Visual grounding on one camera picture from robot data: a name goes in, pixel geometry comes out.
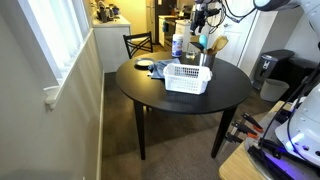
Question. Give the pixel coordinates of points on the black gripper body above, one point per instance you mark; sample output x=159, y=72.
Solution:
x=199, y=15

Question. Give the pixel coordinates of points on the light wooden spatula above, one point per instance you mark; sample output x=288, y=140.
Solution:
x=194, y=38

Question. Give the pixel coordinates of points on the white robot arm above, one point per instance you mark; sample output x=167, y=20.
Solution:
x=300, y=133

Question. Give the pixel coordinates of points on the teal silicone spatula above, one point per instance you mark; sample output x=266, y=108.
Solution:
x=203, y=41

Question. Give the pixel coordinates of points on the black spatula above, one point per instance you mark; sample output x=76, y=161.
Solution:
x=196, y=45

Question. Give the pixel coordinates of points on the white plastic basket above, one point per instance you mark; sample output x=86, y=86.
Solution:
x=183, y=86

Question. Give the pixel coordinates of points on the white wipes canister blue label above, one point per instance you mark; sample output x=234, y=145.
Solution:
x=177, y=45

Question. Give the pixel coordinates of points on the large wooden spoon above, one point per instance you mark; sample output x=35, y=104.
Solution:
x=221, y=41

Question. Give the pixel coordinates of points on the kitchen stove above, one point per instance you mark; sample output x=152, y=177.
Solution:
x=169, y=35

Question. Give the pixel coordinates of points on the wooden slotted turner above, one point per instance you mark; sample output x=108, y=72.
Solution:
x=212, y=50

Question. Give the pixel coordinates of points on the clear drinking glass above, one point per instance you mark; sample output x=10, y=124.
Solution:
x=190, y=56

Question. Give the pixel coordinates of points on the blue hanging towel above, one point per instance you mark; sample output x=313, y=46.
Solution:
x=165, y=27

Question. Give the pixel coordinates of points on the metal utensil holder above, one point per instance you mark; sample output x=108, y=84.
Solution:
x=206, y=61

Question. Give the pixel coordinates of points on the white door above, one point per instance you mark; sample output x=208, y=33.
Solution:
x=245, y=40

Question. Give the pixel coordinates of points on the blue cloth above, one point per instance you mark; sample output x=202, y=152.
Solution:
x=158, y=68

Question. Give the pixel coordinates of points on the black wooden chair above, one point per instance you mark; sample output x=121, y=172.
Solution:
x=137, y=35

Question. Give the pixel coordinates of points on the small round plate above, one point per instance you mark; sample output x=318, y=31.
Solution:
x=145, y=62

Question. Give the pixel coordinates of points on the round black dining table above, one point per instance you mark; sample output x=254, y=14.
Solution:
x=226, y=86

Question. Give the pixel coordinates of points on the black trash can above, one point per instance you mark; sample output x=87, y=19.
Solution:
x=270, y=65

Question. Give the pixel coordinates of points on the white kitchen counter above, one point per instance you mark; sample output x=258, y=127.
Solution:
x=111, y=43

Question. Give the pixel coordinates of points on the black coffee maker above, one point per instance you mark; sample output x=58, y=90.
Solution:
x=104, y=14

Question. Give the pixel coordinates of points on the small white waste bin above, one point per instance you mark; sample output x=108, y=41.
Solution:
x=274, y=90

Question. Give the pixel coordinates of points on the black clamp orange tip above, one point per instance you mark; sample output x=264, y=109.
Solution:
x=252, y=121
x=245, y=130

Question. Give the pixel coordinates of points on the black low cabinet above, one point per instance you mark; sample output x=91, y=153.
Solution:
x=300, y=71

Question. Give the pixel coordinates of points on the white window blinds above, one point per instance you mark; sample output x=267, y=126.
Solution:
x=56, y=33

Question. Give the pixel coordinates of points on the light wooden robot table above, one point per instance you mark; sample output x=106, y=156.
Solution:
x=236, y=166

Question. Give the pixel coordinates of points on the white window sill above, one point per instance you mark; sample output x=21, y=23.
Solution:
x=53, y=95

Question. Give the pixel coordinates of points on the grey robot mounting plate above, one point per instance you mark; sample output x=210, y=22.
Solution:
x=293, y=170

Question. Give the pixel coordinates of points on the black mounting rail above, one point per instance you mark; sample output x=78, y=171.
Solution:
x=266, y=163

